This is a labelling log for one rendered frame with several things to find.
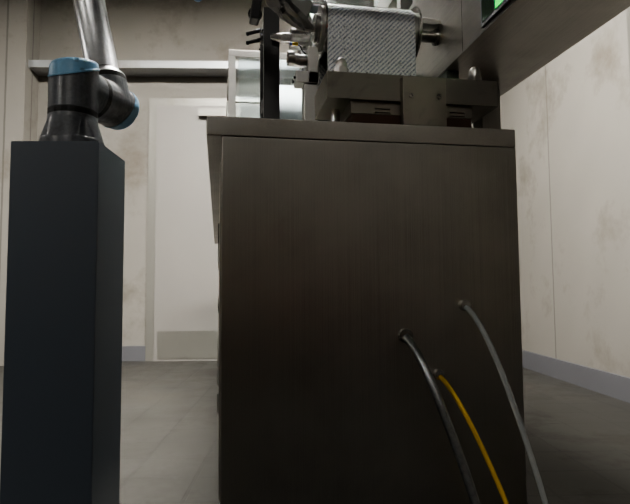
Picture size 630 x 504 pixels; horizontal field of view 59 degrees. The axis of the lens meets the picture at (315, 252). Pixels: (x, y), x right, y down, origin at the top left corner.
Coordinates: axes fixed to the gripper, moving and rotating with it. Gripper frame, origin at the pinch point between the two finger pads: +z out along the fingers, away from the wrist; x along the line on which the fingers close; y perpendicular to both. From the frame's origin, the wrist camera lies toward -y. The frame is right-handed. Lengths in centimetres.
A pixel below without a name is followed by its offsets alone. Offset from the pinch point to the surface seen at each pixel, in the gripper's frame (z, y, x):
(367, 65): 18.4, 1.4, -4.6
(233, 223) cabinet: 20, -55, -30
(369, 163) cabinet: 33, -27, -30
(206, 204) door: -27, -19, 325
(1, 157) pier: -171, -94, 328
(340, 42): 9.4, 1.2, -4.6
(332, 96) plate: 18.3, -19.3, -24.3
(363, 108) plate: 25.1, -16.2, -23.3
